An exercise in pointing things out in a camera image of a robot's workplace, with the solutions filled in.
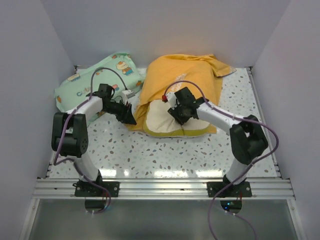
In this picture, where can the green cartoon bear pillow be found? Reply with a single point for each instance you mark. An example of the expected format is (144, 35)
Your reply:
(105, 81)

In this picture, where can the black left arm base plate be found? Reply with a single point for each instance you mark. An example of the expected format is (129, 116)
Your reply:
(110, 190)

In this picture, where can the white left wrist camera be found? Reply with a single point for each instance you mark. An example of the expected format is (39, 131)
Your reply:
(127, 94)

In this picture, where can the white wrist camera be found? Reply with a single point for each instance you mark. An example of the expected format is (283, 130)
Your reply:
(170, 98)
(127, 94)

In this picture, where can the cream quilted pillow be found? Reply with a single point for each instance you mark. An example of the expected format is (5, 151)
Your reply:
(159, 123)

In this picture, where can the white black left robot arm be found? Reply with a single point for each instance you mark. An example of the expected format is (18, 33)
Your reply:
(70, 139)

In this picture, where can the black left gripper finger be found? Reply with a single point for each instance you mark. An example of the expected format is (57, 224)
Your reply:
(125, 120)
(129, 113)

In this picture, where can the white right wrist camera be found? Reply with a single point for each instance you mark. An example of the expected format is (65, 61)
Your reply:
(170, 98)

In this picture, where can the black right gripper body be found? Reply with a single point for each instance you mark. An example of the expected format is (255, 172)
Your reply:
(179, 114)

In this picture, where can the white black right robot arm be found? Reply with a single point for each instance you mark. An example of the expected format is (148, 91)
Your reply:
(247, 139)

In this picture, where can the orange mickey mouse pillowcase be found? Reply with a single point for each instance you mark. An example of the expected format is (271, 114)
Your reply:
(202, 75)

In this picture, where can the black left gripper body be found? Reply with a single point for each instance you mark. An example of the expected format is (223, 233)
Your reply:
(115, 108)

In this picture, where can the aluminium mounting rail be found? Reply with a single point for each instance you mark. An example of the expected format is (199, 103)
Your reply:
(169, 189)

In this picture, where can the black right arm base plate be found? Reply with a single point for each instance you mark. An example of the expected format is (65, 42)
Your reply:
(241, 190)

